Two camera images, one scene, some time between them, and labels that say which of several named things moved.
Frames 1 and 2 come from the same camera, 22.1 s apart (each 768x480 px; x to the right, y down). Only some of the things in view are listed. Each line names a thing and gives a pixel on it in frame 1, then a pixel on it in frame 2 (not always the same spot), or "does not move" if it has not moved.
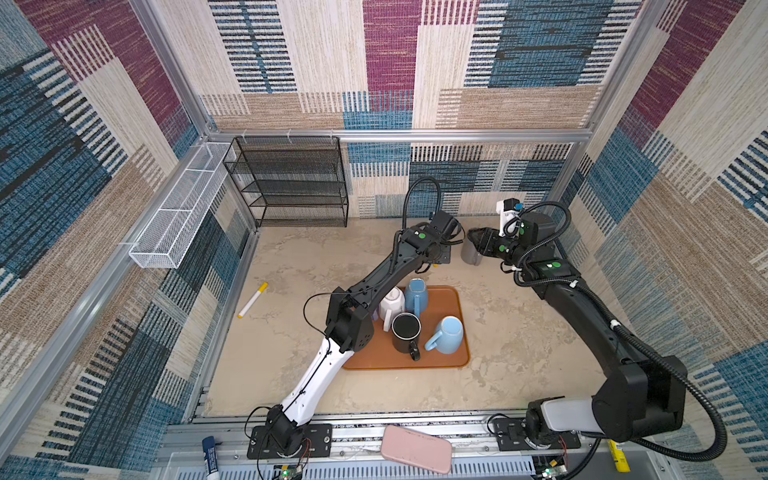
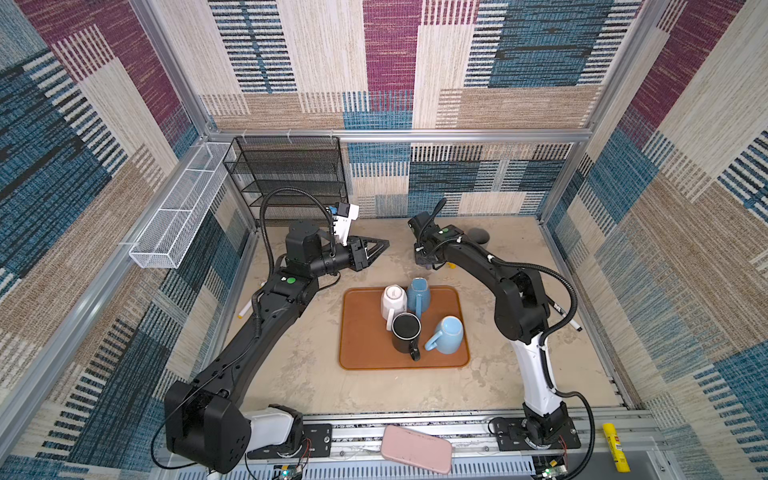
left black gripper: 445,256 to 357,254
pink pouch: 416,449 does not move
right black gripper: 487,239 to 418,247
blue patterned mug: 416,297 does not move
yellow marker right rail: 620,458 does not move
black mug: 406,329 does not move
